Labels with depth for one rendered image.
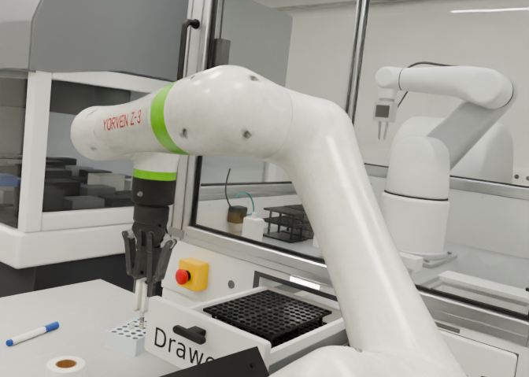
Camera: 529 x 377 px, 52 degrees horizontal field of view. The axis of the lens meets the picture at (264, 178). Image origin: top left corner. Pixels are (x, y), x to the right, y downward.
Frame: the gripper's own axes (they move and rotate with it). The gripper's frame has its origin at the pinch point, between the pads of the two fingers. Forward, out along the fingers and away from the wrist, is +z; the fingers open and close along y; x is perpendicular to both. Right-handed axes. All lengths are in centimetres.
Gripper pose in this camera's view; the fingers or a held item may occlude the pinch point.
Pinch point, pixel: (143, 295)
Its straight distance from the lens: 124.1
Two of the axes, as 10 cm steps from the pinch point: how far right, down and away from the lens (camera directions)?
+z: -1.1, 9.9, 0.9
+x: -3.8, 0.4, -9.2
